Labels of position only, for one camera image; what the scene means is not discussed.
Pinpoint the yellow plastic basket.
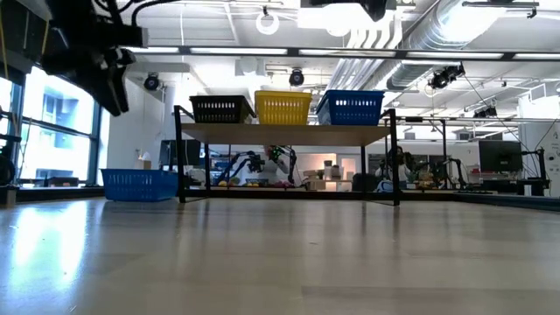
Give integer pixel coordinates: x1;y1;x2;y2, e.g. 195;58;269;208
254;90;313;126

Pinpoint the large glass window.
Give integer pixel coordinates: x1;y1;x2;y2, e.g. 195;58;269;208
0;65;104;188

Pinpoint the black computer monitor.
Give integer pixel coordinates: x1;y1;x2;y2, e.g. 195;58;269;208
158;138;202;168
478;139;524;174

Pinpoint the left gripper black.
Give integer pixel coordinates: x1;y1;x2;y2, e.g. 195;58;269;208
41;41;137;117

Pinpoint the black table edge rail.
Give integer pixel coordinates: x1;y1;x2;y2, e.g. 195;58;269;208
0;185;560;213

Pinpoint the long ceiling light bar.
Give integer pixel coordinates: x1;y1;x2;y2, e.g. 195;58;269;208
123;45;560;63

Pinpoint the blue plastic basket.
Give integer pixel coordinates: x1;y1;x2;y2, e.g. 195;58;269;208
100;168;179;203
315;89;385;127

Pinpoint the white ceiling ring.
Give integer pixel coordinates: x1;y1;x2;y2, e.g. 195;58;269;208
255;10;281;36

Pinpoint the black ceiling spotlight cluster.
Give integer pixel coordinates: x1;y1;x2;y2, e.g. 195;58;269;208
427;63;466;91

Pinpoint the yellow hanging cord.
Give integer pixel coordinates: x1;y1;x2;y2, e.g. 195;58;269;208
40;19;50;56
0;8;10;82

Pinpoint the silver air duct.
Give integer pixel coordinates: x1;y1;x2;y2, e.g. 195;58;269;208
384;0;508;91

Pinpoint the black plastic basket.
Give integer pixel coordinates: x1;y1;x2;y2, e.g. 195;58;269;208
188;94;256;125

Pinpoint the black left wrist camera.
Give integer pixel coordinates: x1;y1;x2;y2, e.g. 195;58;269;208
102;24;150;49

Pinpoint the person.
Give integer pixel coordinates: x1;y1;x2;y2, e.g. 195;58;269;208
261;146;291;187
374;146;415;193

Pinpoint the wooden shelf with black frame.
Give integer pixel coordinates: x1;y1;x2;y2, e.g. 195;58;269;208
173;104;402;207

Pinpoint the cardboard box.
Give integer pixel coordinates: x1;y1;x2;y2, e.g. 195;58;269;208
304;169;327;192
134;150;153;171

